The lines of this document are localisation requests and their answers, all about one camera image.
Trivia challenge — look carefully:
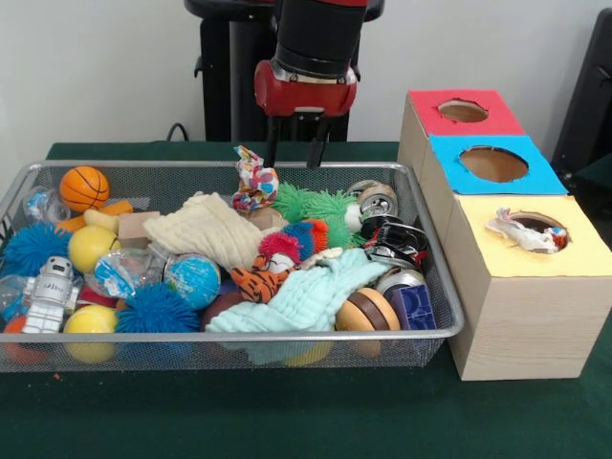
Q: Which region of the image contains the small colourful dotted cloth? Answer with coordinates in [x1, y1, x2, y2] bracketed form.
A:
[485, 207, 571, 254]

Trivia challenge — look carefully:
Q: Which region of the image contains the wooden box with three holes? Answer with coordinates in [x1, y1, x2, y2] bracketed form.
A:
[397, 88, 612, 383]

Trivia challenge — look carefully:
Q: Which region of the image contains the yellow foam ball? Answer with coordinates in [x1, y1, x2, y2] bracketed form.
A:
[67, 225, 121, 274]

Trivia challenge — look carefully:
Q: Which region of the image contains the knotted colourful dotted cloth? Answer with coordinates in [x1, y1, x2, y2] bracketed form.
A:
[232, 145, 279, 214]

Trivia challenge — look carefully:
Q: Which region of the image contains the mint green cloth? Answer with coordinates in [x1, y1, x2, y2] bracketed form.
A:
[205, 248, 391, 335]

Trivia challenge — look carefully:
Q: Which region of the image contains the white toy robot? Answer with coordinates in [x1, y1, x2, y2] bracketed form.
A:
[19, 255, 80, 335]

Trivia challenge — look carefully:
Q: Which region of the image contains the blue spiky rubber ball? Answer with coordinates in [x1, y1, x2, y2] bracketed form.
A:
[114, 282, 202, 335]

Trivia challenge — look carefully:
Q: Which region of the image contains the dark green side table cloth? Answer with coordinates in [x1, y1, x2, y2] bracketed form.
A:
[571, 160, 612, 226]

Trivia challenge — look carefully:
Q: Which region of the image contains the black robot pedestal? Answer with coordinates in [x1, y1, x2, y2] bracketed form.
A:
[184, 0, 386, 142]

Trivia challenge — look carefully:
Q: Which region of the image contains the black chair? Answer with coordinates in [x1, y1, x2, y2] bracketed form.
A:
[549, 7, 612, 192]

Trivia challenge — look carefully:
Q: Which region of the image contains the orange toy basketball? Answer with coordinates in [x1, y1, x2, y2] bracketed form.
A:
[59, 165, 111, 214]

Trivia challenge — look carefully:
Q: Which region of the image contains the cream ribbed cloth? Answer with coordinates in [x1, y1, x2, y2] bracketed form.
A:
[142, 191, 278, 269]

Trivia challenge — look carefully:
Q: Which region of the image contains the clear mesh bin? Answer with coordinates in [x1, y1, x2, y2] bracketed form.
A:
[0, 160, 466, 374]

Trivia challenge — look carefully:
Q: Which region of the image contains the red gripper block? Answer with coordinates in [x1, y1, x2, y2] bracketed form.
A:
[252, 59, 359, 169]

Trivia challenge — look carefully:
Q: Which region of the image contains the green spiky rubber ball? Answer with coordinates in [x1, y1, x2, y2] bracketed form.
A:
[273, 181, 367, 248]

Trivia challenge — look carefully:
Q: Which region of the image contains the blue globe ball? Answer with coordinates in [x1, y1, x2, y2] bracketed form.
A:
[164, 252, 222, 312]

